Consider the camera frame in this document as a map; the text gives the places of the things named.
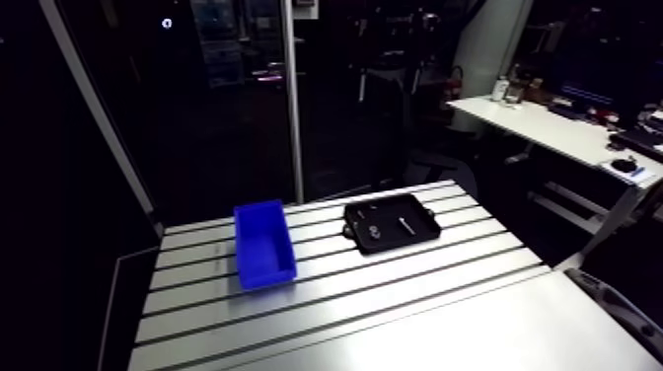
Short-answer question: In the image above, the white desk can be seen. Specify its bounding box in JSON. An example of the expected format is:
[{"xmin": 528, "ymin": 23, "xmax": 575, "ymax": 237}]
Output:
[{"xmin": 446, "ymin": 95, "xmax": 663, "ymax": 272}]

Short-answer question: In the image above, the black tray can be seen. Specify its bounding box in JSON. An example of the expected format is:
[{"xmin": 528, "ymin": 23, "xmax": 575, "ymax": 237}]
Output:
[{"xmin": 341, "ymin": 192, "xmax": 443, "ymax": 256}]

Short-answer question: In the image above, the blue bin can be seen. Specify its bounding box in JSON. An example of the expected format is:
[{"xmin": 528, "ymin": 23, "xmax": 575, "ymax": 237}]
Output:
[{"xmin": 233, "ymin": 199, "xmax": 299, "ymax": 292}]

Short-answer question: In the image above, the white bottle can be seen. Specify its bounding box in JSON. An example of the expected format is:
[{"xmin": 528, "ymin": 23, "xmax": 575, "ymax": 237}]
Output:
[{"xmin": 491, "ymin": 76, "xmax": 510, "ymax": 103}]

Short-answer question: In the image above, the slanted grey metal post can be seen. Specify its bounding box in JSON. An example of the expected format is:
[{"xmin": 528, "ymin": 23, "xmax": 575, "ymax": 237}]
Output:
[{"xmin": 38, "ymin": 0, "xmax": 156, "ymax": 216}]

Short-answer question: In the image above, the pale holed strip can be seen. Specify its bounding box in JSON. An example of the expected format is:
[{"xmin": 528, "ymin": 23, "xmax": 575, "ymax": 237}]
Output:
[{"xmin": 565, "ymin": 267, "xmax": 663, "ymax": 362}]

